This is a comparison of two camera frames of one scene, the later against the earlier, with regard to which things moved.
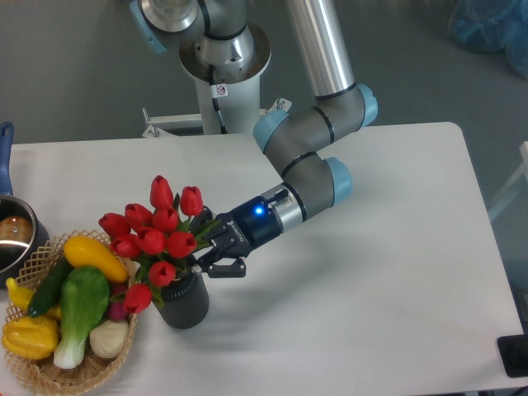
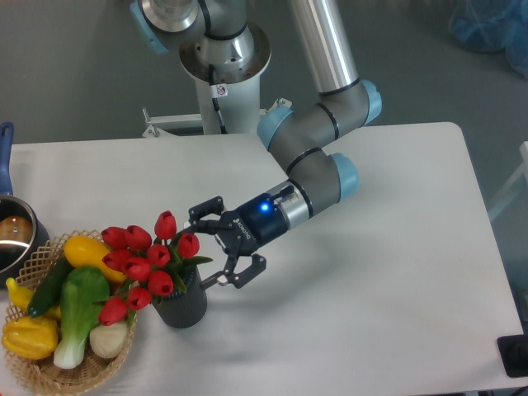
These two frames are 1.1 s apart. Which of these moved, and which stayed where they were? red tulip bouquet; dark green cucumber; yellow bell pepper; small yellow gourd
Moved: red tulip bouquet
Stayed: yellow bell pepper; dark green cucumber; small yellow gourd
